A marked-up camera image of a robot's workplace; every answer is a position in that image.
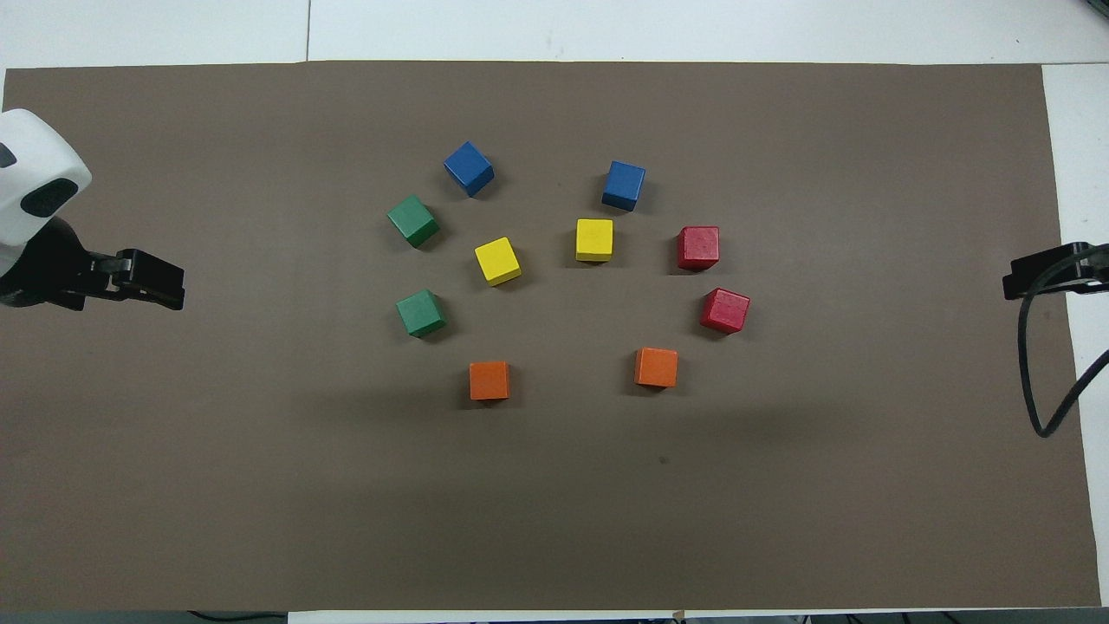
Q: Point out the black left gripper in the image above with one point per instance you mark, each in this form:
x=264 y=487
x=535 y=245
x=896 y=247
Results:
x=43 y=269

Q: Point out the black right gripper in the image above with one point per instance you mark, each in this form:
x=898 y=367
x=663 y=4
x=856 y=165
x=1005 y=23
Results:
x=1096 y=264

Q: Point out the green wooden cube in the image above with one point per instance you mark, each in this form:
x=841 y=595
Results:
x=420 y=312
x=411 y=218

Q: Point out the red wooden cube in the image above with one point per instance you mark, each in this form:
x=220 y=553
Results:
x=725 y=309
x=698 y=247

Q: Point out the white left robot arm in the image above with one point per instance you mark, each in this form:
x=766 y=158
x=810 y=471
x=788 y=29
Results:
x=26 y=165

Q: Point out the brown table mat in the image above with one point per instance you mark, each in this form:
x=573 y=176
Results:
x=260 y=477

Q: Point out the blue wooden cube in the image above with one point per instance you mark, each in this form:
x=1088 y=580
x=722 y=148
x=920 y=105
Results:
x=624 y=184
x=469 y=168

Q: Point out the yellow wooden cube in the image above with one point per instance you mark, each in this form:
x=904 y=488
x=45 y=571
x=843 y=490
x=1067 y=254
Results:
x=594 y=238
x=497 y=260

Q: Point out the orange wooden cube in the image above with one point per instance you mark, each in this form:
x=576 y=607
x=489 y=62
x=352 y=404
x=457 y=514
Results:
x=489 y=380
x=656 y=367

